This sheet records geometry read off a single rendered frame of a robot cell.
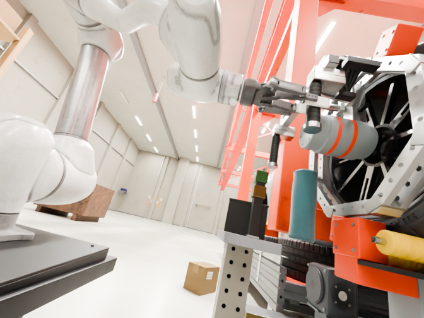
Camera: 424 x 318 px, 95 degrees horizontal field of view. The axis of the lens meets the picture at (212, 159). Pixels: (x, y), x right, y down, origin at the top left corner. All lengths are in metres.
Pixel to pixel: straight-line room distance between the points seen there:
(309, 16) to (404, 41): 1.33
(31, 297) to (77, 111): 0.55
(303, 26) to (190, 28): 1.66
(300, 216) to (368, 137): 0.34
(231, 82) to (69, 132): 0.54
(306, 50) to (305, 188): 1.26
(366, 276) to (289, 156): 0.76
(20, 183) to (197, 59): 0.47
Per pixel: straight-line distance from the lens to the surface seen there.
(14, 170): 0.59
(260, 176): 0.66
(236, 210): 0.72
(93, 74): 0.89
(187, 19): 0.42
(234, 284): 0.84
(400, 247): 0.66
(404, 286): 0.79
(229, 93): 0.56
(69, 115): 0.82
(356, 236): 0.71
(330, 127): 0.76
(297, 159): 1.30
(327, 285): 1.06
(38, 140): 0.61
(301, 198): 0.80
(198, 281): 1.66
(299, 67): 1.70
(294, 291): 1.35
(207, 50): 0.45
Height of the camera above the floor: 0.45
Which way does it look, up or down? 19 degrees up
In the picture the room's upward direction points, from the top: 13 degrees clockwise
